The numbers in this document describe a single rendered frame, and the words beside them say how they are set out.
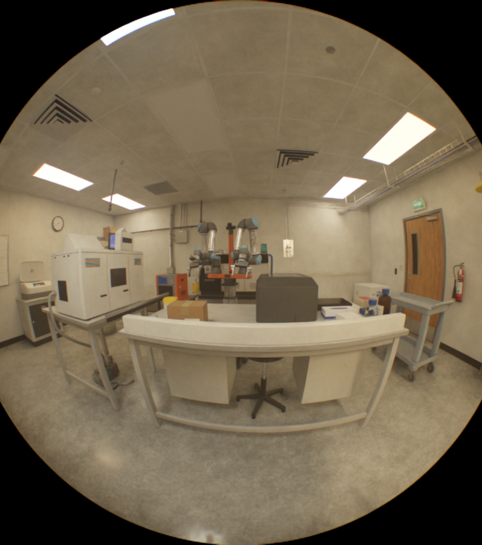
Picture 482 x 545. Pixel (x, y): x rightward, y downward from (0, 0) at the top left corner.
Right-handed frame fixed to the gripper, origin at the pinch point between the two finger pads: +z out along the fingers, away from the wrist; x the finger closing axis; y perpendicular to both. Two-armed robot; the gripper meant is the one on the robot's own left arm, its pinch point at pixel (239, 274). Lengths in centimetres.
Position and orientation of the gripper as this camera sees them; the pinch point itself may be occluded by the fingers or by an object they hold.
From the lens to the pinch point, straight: 172.8
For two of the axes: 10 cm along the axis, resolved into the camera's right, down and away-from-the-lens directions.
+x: 9.8, 1.2, -1.3
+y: -0.8, -3.4, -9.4
